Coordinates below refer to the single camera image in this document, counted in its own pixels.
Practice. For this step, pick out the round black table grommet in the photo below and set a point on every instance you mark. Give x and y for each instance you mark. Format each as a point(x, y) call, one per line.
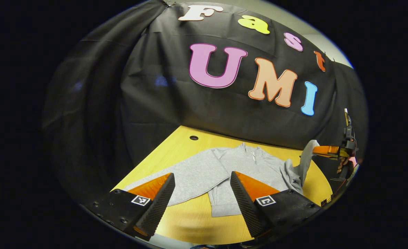
point(193, 137)

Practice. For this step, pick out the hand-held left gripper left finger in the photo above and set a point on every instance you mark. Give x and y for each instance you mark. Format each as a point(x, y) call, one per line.
point(157, 207)

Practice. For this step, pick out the black backdrop cloth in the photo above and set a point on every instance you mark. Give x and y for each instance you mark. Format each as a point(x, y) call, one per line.
point(155, 103)

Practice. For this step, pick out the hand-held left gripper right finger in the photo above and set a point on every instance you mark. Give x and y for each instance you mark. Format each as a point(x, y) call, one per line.
point(245, 207)

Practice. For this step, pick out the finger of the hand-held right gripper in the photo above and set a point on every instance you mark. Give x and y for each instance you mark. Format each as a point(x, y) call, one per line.
point(326, 150)

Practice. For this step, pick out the grey zip-neck sweatshirt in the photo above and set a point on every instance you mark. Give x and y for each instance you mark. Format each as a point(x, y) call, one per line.
point(197, 173)

